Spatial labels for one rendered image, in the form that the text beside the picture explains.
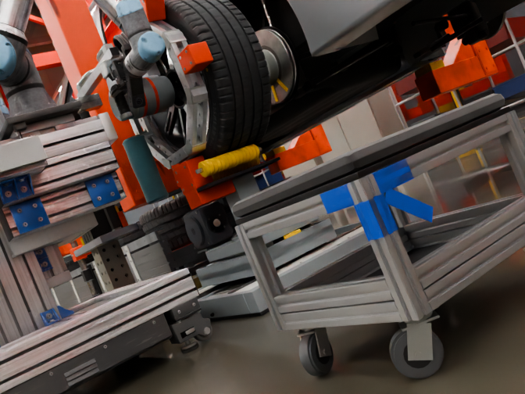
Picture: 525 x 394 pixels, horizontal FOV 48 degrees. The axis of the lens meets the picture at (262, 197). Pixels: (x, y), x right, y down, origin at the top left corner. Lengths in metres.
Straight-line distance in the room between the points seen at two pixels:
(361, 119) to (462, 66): 3.21
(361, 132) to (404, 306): 6.60
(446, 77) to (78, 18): 2.37
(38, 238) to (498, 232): 1.37
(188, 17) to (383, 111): 5.37
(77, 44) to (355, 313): 2.13
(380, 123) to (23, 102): 5.73
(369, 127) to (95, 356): 5.95
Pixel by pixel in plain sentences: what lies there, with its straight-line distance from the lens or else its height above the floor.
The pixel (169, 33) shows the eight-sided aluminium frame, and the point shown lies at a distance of 2.10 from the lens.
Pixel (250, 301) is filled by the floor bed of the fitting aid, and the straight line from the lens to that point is 1.87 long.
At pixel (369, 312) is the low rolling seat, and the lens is 0.90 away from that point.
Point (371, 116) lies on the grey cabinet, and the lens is 7.22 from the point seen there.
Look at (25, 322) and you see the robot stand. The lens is 1.96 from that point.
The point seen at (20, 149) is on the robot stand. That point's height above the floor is 0.70.
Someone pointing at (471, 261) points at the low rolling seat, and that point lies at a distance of 0.93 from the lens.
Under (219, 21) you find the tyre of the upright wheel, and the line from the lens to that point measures 2.15.
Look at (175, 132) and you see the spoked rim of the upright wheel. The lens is 2.49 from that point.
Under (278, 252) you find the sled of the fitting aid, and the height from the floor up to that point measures 0.13.
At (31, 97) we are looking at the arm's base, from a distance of 1.91.
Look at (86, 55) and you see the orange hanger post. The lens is 2.79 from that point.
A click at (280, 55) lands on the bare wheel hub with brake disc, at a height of 0.86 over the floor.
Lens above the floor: 0.32
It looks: level
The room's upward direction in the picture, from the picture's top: 23 degrees counter-clockwise
